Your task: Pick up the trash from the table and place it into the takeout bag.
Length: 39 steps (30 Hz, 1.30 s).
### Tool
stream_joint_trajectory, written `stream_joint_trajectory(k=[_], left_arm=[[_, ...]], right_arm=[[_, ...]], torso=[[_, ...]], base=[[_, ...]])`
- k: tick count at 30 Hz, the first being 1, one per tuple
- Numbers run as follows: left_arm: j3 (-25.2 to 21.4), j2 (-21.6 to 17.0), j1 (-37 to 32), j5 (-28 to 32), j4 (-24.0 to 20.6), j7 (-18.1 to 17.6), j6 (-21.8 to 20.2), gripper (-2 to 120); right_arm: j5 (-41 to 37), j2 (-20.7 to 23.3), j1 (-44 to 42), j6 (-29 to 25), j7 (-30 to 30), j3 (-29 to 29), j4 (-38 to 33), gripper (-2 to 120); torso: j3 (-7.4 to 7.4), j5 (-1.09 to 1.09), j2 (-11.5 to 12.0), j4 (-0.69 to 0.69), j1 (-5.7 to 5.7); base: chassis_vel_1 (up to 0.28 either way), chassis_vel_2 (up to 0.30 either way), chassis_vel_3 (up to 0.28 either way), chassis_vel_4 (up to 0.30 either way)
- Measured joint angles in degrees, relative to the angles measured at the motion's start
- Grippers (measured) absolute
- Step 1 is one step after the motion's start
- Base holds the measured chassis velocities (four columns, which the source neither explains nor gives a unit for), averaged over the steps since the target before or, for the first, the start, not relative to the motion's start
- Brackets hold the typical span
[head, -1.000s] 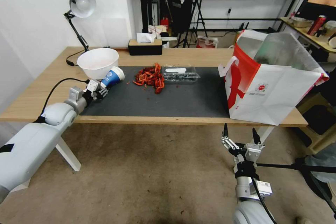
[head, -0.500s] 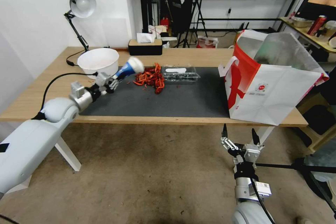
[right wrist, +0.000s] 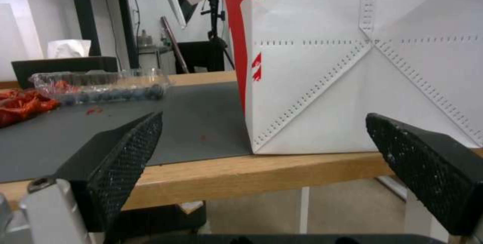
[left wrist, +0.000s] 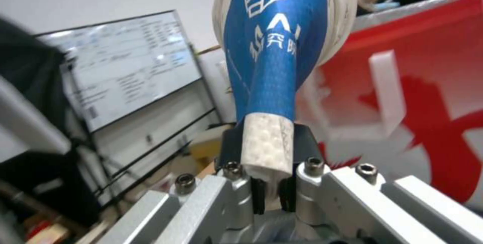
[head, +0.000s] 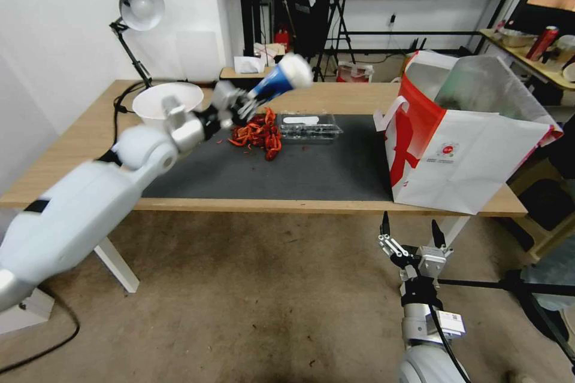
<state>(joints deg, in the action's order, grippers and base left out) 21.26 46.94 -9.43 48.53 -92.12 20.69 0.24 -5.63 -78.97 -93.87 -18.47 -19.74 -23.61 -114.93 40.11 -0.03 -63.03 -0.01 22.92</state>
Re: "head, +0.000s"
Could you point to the white and red delivery bag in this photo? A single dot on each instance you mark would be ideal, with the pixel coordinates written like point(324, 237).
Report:
point(462, 163)

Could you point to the white paper bowl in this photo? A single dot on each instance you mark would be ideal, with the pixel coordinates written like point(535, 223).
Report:
point(152, 102)

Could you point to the wooden table with white legs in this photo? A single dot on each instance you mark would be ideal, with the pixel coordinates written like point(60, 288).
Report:
point(67, 154)

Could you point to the black camera tripod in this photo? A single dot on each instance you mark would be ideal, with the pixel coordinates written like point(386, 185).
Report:
point(521, 286)

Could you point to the white floor box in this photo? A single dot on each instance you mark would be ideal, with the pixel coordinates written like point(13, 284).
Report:
point(27, 309)

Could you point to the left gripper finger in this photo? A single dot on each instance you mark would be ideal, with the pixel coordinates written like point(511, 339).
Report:
point(257, 95)
point(247, 111)

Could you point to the red fire extinguisher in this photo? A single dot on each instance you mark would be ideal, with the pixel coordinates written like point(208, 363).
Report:
point(282, 38)

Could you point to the black table mat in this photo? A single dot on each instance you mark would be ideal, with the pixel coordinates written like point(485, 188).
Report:
point(269, 176)

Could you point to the foil food container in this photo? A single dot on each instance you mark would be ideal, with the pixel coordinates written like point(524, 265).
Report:
point(516, 37)

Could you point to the black light stand tripod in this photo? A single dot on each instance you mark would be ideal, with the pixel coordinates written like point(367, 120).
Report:
point(334, 33)

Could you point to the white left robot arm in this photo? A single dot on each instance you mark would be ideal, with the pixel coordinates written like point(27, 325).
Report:
point(90, 194)

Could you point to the black and silver desk lamp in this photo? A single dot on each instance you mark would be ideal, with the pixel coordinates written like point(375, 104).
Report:
point(141, 6)

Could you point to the clear plastic takeout box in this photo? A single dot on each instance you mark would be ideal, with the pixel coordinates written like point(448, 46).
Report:
point(310, 129)

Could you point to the red and white plastic bag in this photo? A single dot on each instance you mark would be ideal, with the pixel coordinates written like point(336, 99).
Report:
point(355, 72)

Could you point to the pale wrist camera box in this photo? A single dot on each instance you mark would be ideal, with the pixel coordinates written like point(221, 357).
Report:
point(227, 98)
point(432, 262)

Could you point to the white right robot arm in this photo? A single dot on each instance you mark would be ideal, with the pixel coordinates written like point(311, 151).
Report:
point(418, 327)

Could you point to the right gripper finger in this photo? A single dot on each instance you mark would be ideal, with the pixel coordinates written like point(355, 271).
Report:
point(387, 239)
point(439, 237)

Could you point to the pale wooden side table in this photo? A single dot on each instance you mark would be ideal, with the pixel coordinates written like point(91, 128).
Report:
point(516, 57)

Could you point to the blue and white paper cup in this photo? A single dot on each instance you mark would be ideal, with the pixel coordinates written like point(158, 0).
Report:
point(287, 73)

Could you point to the red drink can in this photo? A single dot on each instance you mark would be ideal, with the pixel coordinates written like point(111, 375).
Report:
point(542, 43)

